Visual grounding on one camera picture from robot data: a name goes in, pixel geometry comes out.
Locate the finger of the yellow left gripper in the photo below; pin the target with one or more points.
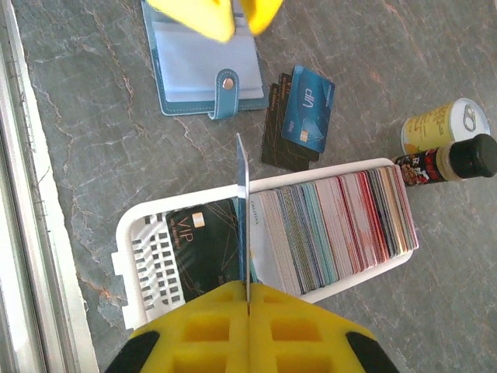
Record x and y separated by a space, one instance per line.
194 19
260 15

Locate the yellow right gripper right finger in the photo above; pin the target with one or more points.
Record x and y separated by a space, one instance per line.
310 334

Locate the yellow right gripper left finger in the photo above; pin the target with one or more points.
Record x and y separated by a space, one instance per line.
194 334

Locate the blue leather card holder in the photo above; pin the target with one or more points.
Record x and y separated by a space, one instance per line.
202 66

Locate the black VIP card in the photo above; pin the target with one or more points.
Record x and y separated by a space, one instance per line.
202 248
284 82
272 147

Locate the blue VIP card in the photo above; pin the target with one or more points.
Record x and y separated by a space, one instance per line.
242 194
306 105

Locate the stack of colourful cards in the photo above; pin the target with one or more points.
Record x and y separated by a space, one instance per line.
330 233

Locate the white plastic card basket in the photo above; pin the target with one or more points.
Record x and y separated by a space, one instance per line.
128 233

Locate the yellow tin can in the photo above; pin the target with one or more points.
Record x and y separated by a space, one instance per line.
435 124

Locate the small black-capped spice bottle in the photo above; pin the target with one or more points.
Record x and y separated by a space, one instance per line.
446 163

